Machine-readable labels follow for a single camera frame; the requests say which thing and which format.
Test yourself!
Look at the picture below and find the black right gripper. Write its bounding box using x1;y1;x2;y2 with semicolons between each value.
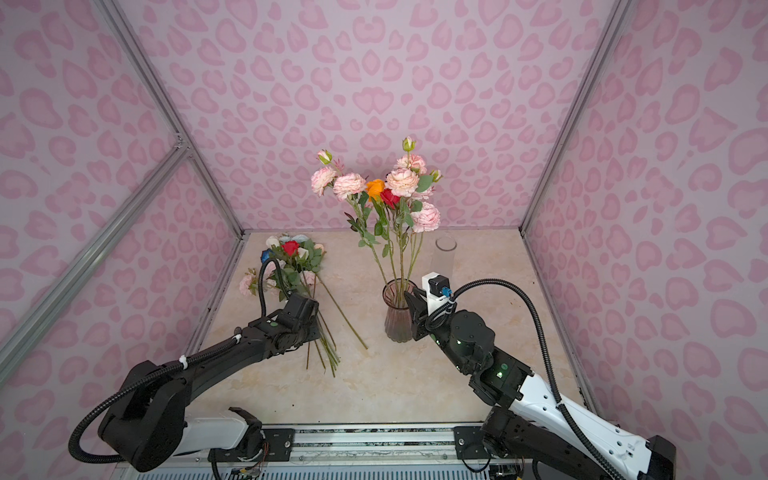
401;287;476;374

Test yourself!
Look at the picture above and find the pale pink carnation spray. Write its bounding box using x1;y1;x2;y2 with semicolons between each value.
238;263;317;300

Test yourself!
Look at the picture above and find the clear frosted glass vase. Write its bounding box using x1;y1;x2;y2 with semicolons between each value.
431;235;458;280

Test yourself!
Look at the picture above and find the small red artificial rose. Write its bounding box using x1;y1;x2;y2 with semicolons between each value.
380;188;404;278

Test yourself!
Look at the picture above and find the orange artificial rose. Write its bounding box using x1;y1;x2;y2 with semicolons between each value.
361;179;396;280

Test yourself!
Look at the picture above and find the pink rosebud spray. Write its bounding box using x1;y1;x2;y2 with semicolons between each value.
384;136;427;279

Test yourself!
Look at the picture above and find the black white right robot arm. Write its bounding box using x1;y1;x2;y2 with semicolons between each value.
405;289;677;479

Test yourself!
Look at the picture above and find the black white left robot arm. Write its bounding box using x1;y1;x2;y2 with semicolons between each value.
98;294;320;472

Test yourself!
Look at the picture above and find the red rose in bunch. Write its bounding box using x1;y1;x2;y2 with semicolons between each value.
282;240;301;257

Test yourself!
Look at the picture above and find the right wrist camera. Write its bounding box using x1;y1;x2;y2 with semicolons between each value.
422;272;452;315

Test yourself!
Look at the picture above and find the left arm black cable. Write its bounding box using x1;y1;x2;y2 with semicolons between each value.
67;257;289;465

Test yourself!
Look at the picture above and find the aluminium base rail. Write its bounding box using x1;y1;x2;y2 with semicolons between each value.
107;422;625;480

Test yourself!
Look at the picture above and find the aluminium frame left diagonal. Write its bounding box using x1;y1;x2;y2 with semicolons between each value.
1;143;188;385

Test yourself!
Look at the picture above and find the aluminium frame right post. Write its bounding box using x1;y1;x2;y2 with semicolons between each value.
519;0;637;238

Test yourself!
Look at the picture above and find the aluminium frame post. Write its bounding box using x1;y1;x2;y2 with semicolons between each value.
519;0;637;238
93;0;245;239

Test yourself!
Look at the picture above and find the aluminium frame left post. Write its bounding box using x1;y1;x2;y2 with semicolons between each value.
93;0;245;239

